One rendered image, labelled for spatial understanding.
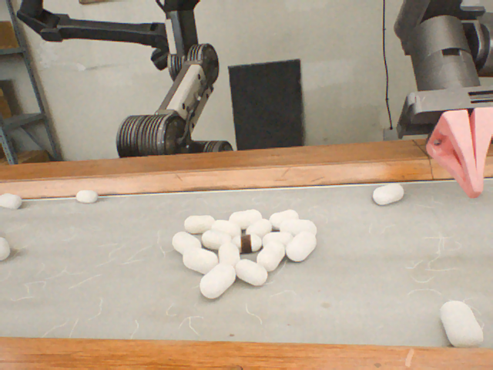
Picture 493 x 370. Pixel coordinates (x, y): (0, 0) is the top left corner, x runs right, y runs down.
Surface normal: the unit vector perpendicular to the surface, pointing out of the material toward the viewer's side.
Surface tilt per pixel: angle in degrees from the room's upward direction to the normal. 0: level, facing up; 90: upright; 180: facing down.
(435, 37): 45
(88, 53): 90
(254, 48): 93
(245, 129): 86
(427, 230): 0
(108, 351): 0
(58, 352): 0
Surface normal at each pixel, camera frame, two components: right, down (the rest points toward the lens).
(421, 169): -0.18, -0.37
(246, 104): -0.18, 0.33
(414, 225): -0.11, -0.92
